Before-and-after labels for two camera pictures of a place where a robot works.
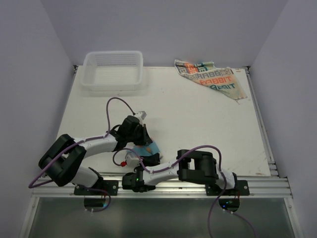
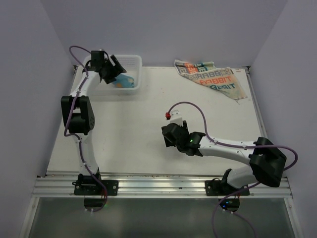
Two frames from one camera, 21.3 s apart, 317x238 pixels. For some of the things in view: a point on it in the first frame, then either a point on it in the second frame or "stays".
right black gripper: x=153 y=159 → x=184 y=127
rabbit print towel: x=222 y=80 stays
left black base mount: x=110 y=187 stays
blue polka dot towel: x=150 y=149 → x=123 y=81
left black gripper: x=145 y=139 → x=119 y=70
